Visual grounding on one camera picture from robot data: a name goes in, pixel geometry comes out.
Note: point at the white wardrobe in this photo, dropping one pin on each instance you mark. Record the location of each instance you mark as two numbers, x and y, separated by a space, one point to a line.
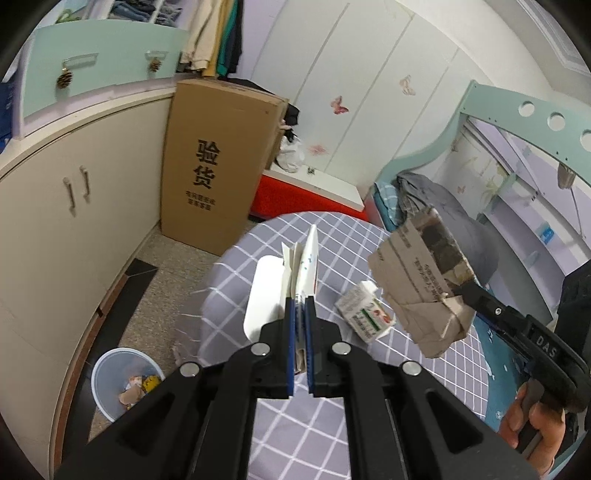
369 55

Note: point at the tan hanging jacket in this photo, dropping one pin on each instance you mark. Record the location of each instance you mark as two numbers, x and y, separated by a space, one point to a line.
219 50

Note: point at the person's right hand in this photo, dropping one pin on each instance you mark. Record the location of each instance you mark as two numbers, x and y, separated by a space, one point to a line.
512 415

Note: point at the mint bunk bed frame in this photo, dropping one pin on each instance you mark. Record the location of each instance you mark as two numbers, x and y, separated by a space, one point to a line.
489 108

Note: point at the red storage box white lid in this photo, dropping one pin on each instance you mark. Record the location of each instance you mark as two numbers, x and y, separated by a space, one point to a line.
300 194

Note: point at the brown hanging toy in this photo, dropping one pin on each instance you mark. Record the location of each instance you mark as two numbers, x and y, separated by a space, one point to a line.
564 177

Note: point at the blue checked pillow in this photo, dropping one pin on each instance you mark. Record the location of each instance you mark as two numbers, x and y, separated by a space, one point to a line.
388 203

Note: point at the blue tissue package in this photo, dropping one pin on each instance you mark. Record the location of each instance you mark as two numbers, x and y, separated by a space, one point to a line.
4 115

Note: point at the dark folded jeans stack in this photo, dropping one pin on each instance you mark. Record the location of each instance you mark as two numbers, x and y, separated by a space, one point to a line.
131 9

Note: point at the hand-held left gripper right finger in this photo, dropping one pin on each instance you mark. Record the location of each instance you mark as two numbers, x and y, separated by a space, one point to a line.
311 350

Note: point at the grey quilt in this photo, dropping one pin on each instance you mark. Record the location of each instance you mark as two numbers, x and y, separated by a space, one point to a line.
457 217

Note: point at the small blue box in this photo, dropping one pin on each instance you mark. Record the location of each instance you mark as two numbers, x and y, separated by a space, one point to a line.
547 230

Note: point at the white paper box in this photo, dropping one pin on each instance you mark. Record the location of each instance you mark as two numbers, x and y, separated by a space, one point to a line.
263 295

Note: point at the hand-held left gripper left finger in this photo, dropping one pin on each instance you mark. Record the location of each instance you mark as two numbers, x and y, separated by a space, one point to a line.
290 350

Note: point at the blue plastic trash bin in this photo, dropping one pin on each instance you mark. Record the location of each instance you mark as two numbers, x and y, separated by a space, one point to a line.
104 378

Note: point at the tall cardboard box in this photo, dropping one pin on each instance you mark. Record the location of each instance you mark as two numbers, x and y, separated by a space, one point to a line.
217 161

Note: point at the beige low cabinet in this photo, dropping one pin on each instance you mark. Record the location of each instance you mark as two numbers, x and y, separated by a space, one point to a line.
69 230

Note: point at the green artificial plant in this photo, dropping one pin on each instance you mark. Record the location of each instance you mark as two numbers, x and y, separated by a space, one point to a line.
64 17

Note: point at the white green milk carton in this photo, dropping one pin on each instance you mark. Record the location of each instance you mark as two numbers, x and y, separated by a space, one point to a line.
364 314

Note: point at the white plastic bag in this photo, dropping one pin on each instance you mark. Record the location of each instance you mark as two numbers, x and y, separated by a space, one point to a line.
290 157

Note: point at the teal candy print bedsheet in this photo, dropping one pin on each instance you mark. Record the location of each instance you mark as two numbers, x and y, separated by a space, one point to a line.
508 381

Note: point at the yellow butterfly sticker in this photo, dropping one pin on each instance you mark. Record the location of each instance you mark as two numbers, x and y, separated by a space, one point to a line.
406 85

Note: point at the faint pink butterfly sticker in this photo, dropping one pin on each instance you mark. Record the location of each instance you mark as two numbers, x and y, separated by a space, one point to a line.
317 148

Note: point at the black cloth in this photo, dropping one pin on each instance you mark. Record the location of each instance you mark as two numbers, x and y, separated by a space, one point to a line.
244 85

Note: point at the black bag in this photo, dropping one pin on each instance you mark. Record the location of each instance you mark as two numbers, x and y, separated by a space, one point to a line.
291 117

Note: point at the black hanging jacket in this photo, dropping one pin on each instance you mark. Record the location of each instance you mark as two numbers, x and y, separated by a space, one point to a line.
238 41

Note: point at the cream hanging jacket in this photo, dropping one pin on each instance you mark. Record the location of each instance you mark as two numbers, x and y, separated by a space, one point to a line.
198 32

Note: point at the grey checked tablecloth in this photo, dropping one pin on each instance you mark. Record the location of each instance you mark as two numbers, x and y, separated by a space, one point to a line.
300 443

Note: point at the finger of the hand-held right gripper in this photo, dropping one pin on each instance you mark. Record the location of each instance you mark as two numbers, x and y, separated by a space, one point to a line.
489 307

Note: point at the teal drawer unit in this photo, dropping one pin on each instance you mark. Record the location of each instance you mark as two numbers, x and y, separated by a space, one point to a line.
106 46

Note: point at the brown torn cardboard carton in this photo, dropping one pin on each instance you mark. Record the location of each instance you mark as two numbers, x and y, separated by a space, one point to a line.
415 286

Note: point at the lilac bedside shelf panel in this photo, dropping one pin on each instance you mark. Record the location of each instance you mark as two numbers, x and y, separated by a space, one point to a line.
531 194

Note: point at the pine cone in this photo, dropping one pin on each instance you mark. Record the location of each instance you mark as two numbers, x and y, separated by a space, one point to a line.
154 64
64 79

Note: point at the green hanging garment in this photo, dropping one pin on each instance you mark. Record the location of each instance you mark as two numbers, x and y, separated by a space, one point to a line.
228 46

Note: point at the crumpled brown paper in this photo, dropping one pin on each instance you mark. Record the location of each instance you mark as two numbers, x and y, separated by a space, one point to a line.
131 396

